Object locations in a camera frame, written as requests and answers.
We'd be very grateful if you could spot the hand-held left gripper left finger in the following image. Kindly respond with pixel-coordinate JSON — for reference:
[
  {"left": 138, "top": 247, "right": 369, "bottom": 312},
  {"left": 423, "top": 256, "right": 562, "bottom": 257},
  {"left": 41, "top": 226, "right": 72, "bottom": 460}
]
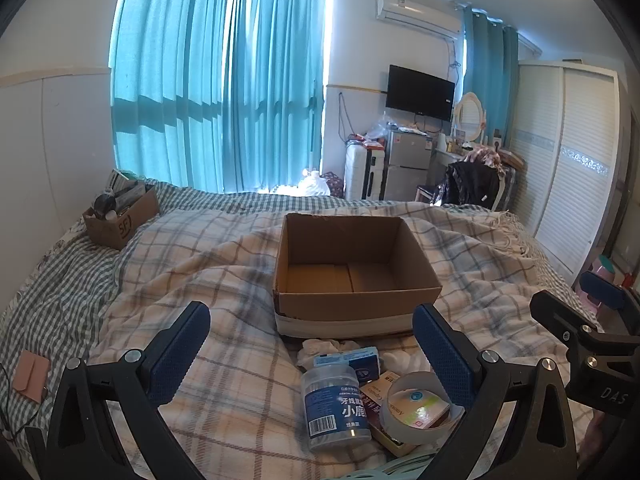
[{"left": 25, "top": 301, "right": 212, "bottom": 480}]

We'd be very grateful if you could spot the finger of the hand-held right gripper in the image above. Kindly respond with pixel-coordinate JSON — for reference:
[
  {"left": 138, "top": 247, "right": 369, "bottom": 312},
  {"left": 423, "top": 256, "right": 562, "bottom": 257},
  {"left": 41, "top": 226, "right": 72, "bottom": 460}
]
[
  {"left": 530, "top": 290, "right": 603, "bottom": 361},
  {"left": 580, "top": 271, "right": 640, "bottom": 333}
]

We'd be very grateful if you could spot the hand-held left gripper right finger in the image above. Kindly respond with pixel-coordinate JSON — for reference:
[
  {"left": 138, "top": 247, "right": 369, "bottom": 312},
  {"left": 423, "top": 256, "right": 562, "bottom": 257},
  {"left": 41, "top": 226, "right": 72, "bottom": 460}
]
[{"left": 412, "top": 303, "right": 581, "bottom": 480}]

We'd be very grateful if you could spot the white cloth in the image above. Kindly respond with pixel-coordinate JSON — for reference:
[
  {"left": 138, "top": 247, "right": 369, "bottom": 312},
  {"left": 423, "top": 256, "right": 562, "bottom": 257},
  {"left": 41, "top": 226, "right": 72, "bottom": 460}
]
[
  {"left": 382, "top": 350, "right": 431, "bottom": 373},
  {"left": 297, "top": 337, "right": 361, "bottom": 371}
]

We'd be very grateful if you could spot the clear tape roll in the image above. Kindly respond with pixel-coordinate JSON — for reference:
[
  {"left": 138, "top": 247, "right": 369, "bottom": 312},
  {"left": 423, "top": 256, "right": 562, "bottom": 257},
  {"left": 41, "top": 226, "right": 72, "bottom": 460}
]
[{"left": 379, "top": 371, "right": 466, "bottom": 446}]

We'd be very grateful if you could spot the blue white tissue pack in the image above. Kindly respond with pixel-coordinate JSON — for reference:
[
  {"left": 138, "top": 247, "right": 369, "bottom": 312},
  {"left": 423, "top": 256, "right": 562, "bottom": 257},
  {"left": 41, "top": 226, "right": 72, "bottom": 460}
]
[{"left": 315, "top": 346, "right": 381, "bottom": 383}]

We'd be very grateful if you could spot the blue label floss jar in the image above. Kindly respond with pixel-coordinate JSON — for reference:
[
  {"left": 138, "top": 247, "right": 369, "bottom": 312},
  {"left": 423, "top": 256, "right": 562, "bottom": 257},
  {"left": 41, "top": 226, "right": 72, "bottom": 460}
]
[{"left": 301, "top": 354, "right": 373, "bottom": 453}]

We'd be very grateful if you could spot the person's right hand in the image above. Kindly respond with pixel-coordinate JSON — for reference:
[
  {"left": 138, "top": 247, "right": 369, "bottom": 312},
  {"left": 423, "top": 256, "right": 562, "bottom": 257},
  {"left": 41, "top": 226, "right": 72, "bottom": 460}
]
[{"left": 585, "top": 410, "right": 623, "bottom": 468}]

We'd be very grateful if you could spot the pink plastic stool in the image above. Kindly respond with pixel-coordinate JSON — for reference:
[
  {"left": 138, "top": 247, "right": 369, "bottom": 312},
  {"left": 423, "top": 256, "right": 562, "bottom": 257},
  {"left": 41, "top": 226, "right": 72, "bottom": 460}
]
[{"left": 574, "top": 255, "right": 626, "bottom": 313}]

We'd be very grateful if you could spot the plaid blanket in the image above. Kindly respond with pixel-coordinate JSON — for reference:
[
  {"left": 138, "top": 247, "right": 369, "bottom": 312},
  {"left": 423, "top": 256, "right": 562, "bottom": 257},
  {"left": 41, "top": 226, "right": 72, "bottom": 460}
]
[{"left": 95, "top": 200, "right": 601, "bottom": 480}]

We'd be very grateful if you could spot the pale green plastic item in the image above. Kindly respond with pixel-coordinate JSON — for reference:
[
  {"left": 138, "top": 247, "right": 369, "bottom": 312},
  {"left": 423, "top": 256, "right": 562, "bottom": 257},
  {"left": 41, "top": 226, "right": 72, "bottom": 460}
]
[{"left": 345, "top": 452, "right": 436, "bottom": 480}]

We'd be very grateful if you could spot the small brown cardboard box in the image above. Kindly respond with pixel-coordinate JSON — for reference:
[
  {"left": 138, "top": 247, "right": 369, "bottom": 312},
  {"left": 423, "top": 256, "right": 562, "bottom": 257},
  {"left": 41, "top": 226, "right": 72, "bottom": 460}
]
[{"left": 82, "top": 185, "right": 161, "bottom": 251}]

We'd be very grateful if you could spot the white slatted wardrobe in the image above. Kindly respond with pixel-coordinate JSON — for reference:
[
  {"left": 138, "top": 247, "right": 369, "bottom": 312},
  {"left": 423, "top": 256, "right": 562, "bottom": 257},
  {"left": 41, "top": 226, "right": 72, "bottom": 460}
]
[{"left": 505, "top": 59, "right": 631, "bottom": 286}]

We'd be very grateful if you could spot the silver suitcase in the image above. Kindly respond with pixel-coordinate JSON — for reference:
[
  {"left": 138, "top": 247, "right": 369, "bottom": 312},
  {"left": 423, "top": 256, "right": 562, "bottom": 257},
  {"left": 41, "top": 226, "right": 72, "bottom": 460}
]
[{"left": 495, "top": 162, "right": 518, "bottom": 211}]

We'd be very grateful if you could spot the green checked bed sheet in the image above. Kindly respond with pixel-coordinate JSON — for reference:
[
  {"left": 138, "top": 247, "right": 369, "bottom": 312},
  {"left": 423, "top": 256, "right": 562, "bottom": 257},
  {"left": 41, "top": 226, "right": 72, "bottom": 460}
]
[{"left": 0, "top": 180, "right": 601, "bottom": 461}]

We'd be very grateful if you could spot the black jacket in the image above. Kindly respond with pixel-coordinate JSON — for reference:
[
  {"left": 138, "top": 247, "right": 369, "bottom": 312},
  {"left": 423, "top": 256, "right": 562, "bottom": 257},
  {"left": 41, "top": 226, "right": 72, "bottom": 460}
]
[{"left": 437, "top": 160, "right": 503, "bottom": 211}]

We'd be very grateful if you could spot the pink pouch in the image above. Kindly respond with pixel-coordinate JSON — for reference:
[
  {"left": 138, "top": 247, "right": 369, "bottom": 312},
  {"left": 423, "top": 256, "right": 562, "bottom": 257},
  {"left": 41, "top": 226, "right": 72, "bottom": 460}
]
[{"left": 14, "top": 351, "right": 51, "bottom": 403}]

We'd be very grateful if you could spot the floral cloth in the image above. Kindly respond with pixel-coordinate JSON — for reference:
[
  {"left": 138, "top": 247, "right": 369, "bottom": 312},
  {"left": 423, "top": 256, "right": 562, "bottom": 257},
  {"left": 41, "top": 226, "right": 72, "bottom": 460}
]
[{"left": 467, "top": 146, "right": 503, "bottom": 168}]

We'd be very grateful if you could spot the green white carton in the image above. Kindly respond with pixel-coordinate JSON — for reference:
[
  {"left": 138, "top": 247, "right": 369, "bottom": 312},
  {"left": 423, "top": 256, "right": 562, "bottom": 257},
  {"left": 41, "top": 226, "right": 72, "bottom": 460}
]
[{"left": 109, "top": 169, "right": 146, "bottom": 196}]

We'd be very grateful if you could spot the white dressing table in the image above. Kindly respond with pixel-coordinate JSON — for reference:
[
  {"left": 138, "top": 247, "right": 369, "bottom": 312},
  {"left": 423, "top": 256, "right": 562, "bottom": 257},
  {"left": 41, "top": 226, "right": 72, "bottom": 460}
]
[{"left": 432, "top": 145, "right": 476, "bottom": 171}]

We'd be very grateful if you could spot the silver fridge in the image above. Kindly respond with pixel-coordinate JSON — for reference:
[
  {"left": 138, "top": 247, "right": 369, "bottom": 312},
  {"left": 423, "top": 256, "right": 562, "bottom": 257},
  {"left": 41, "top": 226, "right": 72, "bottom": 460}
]
[{"left": 382, "top": 130, "right": 435, "bottom": 202}]

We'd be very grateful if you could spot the white suitcase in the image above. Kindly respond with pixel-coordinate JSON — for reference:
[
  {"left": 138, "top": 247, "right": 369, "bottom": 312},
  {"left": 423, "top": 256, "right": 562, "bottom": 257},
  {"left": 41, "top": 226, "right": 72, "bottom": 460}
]
[{"left": 344, "top": 141, "right": 388, "bottom": 201}]

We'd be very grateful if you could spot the dark patterned bag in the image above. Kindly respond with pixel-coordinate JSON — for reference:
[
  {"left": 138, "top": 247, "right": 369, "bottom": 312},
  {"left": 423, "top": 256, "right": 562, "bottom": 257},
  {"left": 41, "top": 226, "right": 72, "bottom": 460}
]
[{"left": 320, "top": 172, "right": 346, "bottom": 198}]

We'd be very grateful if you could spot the oval white-framed mirror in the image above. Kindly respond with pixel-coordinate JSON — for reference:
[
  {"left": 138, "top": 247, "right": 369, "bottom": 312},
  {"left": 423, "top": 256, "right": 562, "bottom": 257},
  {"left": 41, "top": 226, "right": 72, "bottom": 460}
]
[{"left": 452, "top": 91, "right": 488, "bottom": 143}]

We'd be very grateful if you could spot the orange box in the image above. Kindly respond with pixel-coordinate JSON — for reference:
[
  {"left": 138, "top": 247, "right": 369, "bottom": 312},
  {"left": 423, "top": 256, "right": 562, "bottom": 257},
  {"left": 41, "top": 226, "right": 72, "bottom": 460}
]
[{"left": 350, "top": 132, "right": 386, "bottom": 152}]

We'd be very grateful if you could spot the blue curtain beside wardrobe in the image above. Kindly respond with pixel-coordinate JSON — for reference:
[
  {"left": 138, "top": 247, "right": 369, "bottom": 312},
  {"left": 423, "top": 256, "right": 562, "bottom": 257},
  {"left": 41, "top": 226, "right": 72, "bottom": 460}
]
[{"left": 462, "top": 5, "right": 521, "bottom": 151}]

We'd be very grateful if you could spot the clear plastic bag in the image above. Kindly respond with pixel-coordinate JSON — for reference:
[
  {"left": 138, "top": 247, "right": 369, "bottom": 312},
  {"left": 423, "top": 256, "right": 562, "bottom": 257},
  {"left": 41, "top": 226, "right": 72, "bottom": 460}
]
[{"left": 367, "top": 115, "right": 401, "bottom": 143}]

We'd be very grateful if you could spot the wide blue curtain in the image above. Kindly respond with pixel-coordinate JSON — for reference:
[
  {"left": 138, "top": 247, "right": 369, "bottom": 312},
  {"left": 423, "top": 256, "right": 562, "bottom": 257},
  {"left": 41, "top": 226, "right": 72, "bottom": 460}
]
[{"left": 109, "top": 0, "right": 236, "bottom": 193}]

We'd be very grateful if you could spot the narrow blue curtain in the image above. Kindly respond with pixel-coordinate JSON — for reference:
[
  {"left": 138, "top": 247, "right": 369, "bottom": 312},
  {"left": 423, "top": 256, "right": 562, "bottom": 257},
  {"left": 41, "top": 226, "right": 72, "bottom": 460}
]
[{"left": 220, "top": 0, "right": 331, "bottom": 196}]

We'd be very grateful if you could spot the white air conditioner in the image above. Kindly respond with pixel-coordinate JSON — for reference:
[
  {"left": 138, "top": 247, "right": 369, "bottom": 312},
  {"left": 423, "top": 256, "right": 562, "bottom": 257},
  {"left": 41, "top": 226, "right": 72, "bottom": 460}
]
[{"left": 375, "top": 0, "right": 463, "bottom": 40}]

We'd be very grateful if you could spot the thin black cable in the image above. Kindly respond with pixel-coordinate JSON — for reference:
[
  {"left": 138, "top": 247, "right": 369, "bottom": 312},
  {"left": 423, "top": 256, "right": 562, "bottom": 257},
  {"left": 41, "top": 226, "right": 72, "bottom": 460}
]
[{"left": 0, "top": 362, "right": 50, "bottom": 443}]

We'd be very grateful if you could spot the black wall television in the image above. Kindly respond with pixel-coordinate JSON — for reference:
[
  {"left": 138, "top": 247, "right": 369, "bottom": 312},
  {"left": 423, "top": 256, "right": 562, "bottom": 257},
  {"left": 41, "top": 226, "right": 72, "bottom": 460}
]
[{"left": 385, "top": 64, "right": 456, "bottom": 122}]

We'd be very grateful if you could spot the hanging black wall cable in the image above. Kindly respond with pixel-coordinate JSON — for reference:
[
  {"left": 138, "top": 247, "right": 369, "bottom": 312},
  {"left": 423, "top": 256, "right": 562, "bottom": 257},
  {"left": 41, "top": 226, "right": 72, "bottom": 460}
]
[{"left": 337, "top": 91, "right": 352, "bottom": 143}]

